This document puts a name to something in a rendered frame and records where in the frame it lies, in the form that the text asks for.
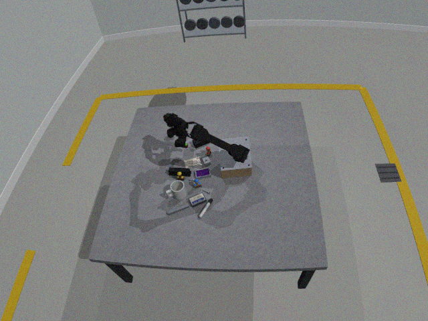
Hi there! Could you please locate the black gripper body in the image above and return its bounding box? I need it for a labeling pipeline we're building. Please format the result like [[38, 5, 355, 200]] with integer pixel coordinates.
[[175, 129, 185, 147]]

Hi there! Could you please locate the grey mug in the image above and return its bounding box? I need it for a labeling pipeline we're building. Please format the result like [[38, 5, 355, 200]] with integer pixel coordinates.
[[166, 181, 187, 200]]

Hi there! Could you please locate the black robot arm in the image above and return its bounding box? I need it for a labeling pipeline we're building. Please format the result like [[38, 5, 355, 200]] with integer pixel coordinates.
[[163, 113, 250, 163]]

